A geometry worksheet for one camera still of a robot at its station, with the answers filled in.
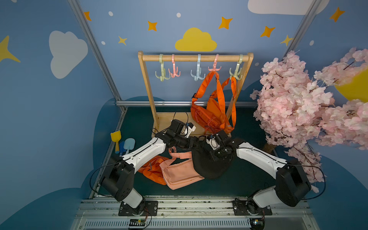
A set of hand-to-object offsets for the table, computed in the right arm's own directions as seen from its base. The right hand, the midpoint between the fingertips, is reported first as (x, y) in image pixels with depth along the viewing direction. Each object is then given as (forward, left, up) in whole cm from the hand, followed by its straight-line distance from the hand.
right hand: (212, 154), depth 87 cm
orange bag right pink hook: (+31, 0, +5) cm, 31 cm away
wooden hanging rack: (+30, +40, -5) cm, 50 cm away
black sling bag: (-6, +4, +1) cm, 7 cm away
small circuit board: (-36, +39, -9) cm, 54 cm away
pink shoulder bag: (-11, +18, -4) cm, 22 cm away
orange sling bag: (-12, +35, -1) cm, 37 cm away
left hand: (+1, +8, +11) cm, 13 cm away
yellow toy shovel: (+14, +69, -7) cm, 71 cm away
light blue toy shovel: (+6, +56, -4) cm, 56 cm away
